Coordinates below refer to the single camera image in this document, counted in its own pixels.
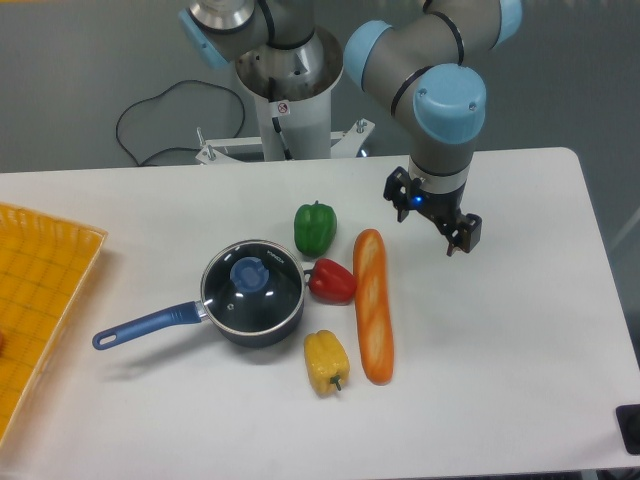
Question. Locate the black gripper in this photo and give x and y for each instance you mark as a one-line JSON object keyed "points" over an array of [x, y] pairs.
{"points": [[437, 198]]}

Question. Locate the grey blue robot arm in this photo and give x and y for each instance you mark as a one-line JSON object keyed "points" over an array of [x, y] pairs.
{"points": [[417, 72]]}

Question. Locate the glass lid blue knob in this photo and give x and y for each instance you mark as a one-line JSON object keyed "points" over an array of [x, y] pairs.
{"points": [[253, 287]]}

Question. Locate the orange baguette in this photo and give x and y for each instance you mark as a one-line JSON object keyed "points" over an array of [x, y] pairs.
{"points": [[374, 326]]}

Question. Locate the green bell pepper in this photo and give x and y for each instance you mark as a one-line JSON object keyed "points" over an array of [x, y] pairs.
{"points": [[315, 227]]}

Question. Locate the red bell pepper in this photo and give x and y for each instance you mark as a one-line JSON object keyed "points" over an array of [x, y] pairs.
{"points": [[331, 282]]}

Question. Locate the yellow bell pepper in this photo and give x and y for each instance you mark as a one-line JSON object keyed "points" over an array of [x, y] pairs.
{"points": [[327, 362]]}

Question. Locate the black corner object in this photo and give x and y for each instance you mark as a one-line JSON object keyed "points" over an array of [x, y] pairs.
{"points": [[628, 418]]}

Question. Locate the yellow woven basket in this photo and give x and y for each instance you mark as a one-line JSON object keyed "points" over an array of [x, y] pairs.
{"points": [[45, 261]]}

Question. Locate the blue handled saucepan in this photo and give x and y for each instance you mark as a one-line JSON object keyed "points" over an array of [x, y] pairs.
{"points": [[183, 314]]}

